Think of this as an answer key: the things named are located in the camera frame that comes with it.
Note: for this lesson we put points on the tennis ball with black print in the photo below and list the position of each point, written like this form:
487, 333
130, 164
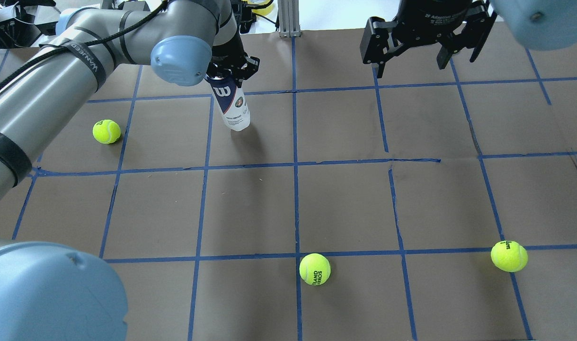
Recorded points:
315, 269

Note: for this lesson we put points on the Wilson tennis ball can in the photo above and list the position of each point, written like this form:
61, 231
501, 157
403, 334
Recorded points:
231, 101

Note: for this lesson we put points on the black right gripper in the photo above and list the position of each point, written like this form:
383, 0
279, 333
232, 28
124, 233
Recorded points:
428, 18

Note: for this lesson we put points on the yellow tape roll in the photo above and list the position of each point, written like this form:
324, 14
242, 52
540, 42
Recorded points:
261, 7

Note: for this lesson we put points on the tennis ball centre left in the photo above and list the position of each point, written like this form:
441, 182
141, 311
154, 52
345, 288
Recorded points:
106, 131

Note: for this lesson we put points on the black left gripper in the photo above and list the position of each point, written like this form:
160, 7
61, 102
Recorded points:
231, 55

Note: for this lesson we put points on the aluminium frame post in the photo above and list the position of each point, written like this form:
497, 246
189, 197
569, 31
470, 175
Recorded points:
289, 19

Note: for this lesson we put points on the tennis ball near arm base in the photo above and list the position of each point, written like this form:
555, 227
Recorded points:
509, 256

